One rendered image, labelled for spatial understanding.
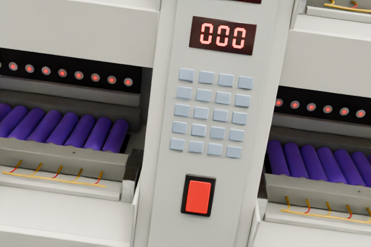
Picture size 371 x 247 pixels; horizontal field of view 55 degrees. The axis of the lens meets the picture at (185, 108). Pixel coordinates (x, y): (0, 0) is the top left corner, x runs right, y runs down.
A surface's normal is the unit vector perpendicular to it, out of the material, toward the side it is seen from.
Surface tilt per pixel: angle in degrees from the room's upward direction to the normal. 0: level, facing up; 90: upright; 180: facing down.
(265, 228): 17
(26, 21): 107
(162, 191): 90
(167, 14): 90
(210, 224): 90
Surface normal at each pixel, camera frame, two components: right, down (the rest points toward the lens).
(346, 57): -0.07, 0.49
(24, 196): 0.11, -0.86
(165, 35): -0.03, 0.22
